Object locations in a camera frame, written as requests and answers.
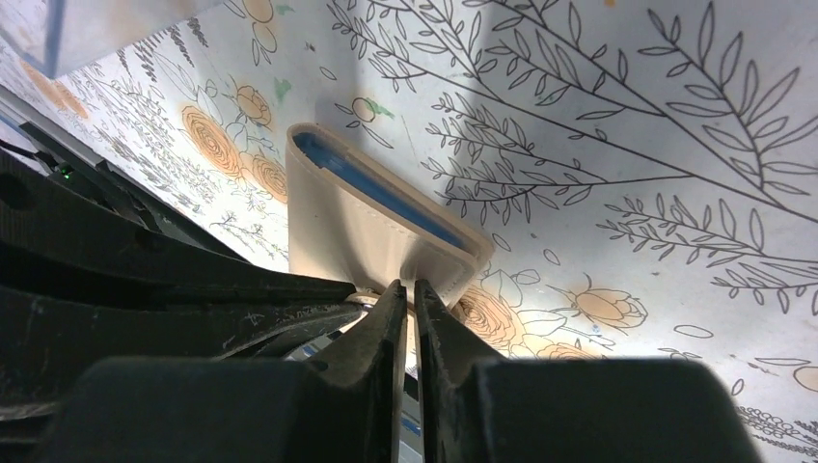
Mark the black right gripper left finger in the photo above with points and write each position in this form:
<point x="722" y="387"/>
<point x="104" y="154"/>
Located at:
<point x="340" y="405"/>

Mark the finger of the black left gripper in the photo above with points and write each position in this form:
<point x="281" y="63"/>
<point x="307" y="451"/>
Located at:
<point x="56" y="243"/>
<point x="47" y="343"/>

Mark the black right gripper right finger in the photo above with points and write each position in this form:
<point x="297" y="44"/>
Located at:
<point x="478" y="406"/>

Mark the beige card holder wallet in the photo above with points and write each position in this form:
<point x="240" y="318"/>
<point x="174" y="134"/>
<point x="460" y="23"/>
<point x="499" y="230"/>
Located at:
<point x="352" y="220"/>

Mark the floral tablecloth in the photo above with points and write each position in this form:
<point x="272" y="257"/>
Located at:
<point x="646" y="170"/>

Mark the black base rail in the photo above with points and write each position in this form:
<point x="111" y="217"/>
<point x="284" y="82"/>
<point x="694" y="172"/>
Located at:
<point x="69" y="162"/>

